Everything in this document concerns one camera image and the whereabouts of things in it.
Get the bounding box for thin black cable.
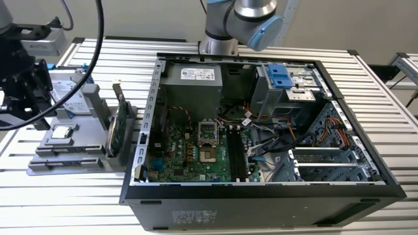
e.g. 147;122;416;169
61;0;75;32

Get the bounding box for silver CPU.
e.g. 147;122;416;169
53;126;74;139

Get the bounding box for metal drive cage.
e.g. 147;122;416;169
253;62;328;123

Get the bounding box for orange power wires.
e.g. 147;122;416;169
318;117;353;150

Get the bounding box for grey power supply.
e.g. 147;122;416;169
160;63;225;123

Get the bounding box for grey part rack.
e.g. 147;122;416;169
27;84;141;176

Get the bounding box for hard disk in blue carrier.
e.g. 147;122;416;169
47;63;95;116

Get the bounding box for black cable bundle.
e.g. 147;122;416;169
261;132;314;160

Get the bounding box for blue drive bay latch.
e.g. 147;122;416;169
266;63;293;90

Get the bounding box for black RAM slot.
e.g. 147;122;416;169
226;125;238;183
230;125;242;183
234;125;246;183
238;125;252;183

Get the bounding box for green motherboard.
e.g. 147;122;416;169
147;119;265;183

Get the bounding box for black PC case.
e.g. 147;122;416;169
118;51;408;232

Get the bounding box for wire bundle with white labels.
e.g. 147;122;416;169
218;111;262;129

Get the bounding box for twisted red black wire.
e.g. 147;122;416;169
168;106;194;130

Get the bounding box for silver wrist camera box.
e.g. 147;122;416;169
22;27;69;57

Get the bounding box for aluminium side table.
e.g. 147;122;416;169
385;52;418;90

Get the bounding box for green graphics card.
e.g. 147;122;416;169
105;78;131;159

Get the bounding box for metal disk bay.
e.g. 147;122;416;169
288;146;372;182

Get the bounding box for CPU socket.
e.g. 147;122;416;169
200;146;218;164

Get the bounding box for metal socket cover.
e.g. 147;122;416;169
198;118;220;146

